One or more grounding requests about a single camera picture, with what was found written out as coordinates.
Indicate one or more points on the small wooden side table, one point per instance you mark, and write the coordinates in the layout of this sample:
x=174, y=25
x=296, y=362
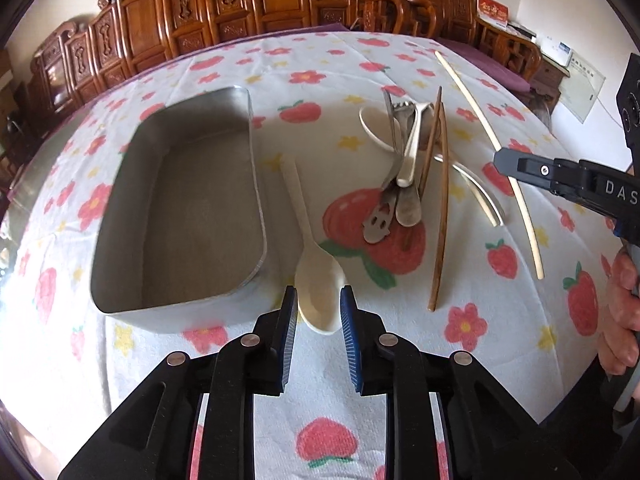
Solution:
x=547, y=77

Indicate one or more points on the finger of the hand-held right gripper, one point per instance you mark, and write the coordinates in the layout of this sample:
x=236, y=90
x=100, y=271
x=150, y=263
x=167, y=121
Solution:
x=580, y=195
x=530, y=167

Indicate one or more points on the wooden dining chair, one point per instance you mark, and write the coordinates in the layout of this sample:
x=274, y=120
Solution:
x=12, y=135

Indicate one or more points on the long carved wooden sofa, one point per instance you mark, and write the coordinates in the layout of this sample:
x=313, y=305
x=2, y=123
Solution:
x=200, y=5

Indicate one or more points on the white ceramic spoon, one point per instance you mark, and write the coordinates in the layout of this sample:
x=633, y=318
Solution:
x=375, y=127

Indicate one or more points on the strawberry print tablecloth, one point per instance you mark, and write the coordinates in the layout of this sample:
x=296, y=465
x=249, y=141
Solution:
x=310, y=110

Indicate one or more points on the white and blue box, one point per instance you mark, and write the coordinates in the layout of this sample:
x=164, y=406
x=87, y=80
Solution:
x=557, y=50

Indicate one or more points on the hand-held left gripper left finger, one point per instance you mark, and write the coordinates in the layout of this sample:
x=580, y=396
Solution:
x=287, y=340

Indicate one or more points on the cream plastic spoon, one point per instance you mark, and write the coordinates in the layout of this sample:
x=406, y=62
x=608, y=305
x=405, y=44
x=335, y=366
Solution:
x=320, y=285

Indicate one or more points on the metal fork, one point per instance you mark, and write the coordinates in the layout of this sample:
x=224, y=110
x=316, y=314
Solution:
x=395, y=125

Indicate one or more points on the round back wooden armchair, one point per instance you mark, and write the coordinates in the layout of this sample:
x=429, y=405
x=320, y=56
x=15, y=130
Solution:
x=385, y=12

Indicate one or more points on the person's right hand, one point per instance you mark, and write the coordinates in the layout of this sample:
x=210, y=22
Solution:
x=617, y=320

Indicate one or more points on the long purple seat cushion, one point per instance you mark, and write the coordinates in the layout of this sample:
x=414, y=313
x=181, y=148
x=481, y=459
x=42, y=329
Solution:
x=330, y=26

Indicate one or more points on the red desk calendar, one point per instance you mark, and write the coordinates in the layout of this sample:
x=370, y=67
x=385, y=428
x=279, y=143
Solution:
x=492, y=10

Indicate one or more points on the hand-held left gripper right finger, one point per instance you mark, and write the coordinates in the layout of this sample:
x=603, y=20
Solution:
x=350, y=345

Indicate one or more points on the cream chopstick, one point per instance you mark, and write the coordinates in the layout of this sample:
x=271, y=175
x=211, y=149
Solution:
x=487, y=207
x=492, y=135

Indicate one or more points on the small metal spoon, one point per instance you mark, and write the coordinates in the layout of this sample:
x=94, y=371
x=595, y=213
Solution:
x=410, y=207

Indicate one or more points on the white paper poster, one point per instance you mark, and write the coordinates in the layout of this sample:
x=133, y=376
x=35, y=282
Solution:
x=582, y=87

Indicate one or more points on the short purple seat cushion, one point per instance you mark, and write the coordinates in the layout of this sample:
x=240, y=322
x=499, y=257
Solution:
x=490, y=65

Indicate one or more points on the large metal spoon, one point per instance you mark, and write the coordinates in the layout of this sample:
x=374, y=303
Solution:
x=412, y=160

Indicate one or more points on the metal rectangular tray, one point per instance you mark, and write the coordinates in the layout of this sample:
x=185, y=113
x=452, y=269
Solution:
x=200, y=200

